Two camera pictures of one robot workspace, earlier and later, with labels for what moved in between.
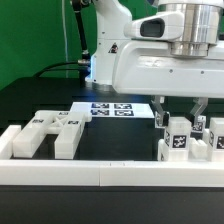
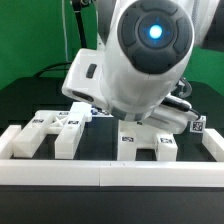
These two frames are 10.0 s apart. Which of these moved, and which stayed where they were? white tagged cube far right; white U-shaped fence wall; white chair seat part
Moved: white chair seat part
Stayed: white U-shaped fence wall; white tagged cube far right
